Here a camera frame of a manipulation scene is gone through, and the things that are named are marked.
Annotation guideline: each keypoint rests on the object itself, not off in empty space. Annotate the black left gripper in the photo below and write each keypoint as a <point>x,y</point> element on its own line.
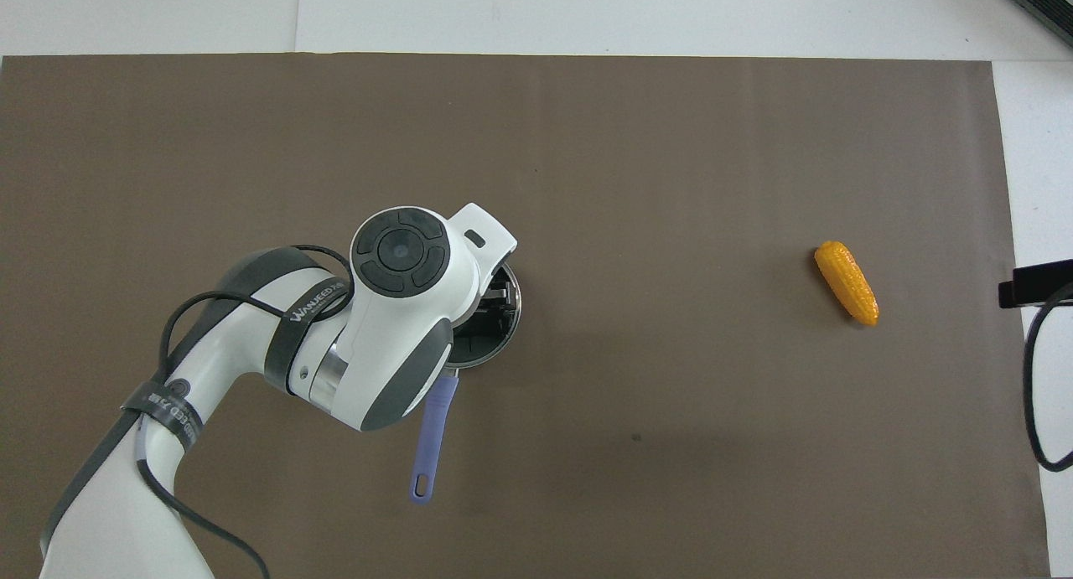
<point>496,296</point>

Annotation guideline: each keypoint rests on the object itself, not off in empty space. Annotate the brown table mat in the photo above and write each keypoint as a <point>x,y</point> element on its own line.
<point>671,436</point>

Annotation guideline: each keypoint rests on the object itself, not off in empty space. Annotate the yellow toy corn cob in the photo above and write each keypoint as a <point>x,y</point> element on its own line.
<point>847,281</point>

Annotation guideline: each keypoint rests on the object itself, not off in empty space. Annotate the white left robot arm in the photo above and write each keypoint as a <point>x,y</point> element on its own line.
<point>394,328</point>

